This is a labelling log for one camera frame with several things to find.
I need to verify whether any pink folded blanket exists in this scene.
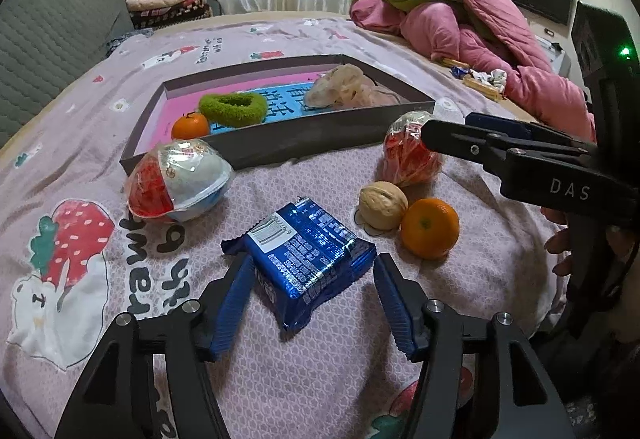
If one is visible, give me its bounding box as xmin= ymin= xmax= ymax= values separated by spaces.
xmin=126 ymin=0 xmax=193 ymax=12

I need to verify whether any purple strawberry printed blanket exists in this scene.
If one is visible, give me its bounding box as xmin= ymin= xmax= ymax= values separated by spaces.
xmin=0 ymin=16 xmax=571 ymax=439

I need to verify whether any white cabinet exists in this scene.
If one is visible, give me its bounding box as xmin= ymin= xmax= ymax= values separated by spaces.
xmin=537 ymin=26 xmax=573 ymax=74

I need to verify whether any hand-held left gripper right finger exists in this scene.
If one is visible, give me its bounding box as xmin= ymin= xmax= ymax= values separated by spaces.
xmin=372 ymin=253 xmax=576 ymax=439

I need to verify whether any folded blankets stack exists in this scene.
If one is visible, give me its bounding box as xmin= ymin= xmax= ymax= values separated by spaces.
xmin=129 ymin=0 xmax=213 ymax=28

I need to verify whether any blue cookie packet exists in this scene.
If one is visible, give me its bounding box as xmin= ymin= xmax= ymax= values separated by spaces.
xmin=221 ymin=198 xmax=377 ymax=334

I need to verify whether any walnut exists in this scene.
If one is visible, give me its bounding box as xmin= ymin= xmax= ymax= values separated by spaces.
xmin=358 ymin=181 xmax=409 ymax=230

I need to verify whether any orange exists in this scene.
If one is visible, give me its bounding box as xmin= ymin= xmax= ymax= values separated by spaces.
xmin=171 ymin=111 xmax=209 ymax=140
xmin=400 ymin=198 xmax=460 ymax=261

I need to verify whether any white patterned scrunchie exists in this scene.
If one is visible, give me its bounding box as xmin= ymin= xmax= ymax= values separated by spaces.
xmin=472 ymin=69 xmax=508 ymax=94

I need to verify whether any dark blue patterned cloth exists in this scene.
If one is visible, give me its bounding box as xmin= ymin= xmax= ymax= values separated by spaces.
xmin=105 ymin=29 xmax=153 ymax=60

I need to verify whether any grey quilted sofa cover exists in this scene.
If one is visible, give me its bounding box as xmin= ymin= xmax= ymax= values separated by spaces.
xmin=0 ymin=0 xmax=133 ymax=144

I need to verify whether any grey shallow cardboard box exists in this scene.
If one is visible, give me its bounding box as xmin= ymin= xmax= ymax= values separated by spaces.
xmin=120 ymin=54 xmax=435 ymax=176

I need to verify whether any green fuzzy ring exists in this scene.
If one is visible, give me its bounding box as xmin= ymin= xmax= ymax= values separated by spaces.
xmin=198 ymin=91 xmax=268 ymax=128

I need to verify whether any red candy egg package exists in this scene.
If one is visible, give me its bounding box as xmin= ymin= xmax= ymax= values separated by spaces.
xmin=383 ymin=111 xmax=446 ymax=187
xmin=125 ymin=139 xmax=233 ymax=222

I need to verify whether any person's right hand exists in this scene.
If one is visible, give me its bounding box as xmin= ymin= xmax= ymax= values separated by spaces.
xmin=544 ymin=208 xmax=577 ymax=272

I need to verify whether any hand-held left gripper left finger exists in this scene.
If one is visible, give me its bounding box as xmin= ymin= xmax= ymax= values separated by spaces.
xmin=55 ymin=253 xmax=257 ymax=439

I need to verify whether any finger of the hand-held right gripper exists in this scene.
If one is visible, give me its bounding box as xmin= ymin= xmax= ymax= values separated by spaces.
xmin=421 ymin=119 xmax=593 ymax=170
xmin=465 ymin=113 xmax=596 ymax=150

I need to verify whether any person's right forearm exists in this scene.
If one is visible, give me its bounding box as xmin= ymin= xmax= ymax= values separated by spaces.
xmin=530 ymin=289 xmax=640 ymax=439

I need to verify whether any beige mesh bath pouf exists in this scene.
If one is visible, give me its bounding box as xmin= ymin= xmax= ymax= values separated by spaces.
xmin=303 ymin=64 xmax=401 ymax=110

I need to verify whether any small basket with wrappers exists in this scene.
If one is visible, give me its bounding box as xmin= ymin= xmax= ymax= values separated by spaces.
xmin=462 ymin=75 xmax=503 ymax=100

